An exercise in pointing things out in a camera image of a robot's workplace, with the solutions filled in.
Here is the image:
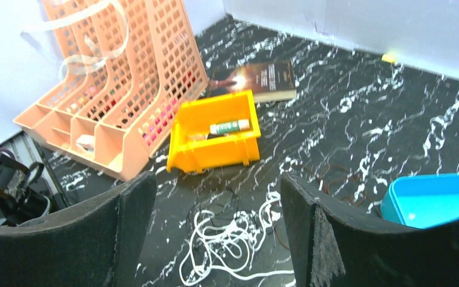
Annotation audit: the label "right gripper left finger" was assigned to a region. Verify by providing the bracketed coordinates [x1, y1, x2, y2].
[0, 172, 157, 286]

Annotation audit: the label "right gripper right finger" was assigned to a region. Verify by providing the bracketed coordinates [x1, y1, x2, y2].
[280, 173, 459, 286]

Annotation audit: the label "dark thin cables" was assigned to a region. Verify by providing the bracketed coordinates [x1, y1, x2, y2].
[273, 162, 385, 251]

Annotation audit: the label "white cable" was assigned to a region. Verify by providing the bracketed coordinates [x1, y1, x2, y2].
[179, 190, 296, 287]

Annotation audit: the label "white tape dispenser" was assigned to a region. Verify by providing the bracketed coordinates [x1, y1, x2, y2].
[75, 135, 95, 152]

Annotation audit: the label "teal square tray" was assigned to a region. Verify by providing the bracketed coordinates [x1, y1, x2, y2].
[380, 173, 459, 229]

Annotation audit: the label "yellow plastic bin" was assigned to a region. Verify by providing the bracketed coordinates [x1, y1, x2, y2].
[166, 90, 261, 173]

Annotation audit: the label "green white glue stick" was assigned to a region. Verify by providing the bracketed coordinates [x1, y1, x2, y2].
[209, 119, 250, 135]

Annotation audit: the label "peach plastic file organizer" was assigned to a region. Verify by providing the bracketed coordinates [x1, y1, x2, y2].
[14, 1, 208, 181]

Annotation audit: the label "dark paperback book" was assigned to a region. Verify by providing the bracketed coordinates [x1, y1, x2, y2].
[208, 60, 296, 103]

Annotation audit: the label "yellow tape marker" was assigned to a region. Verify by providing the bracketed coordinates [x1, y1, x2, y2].
[381, 54, 397, 63]

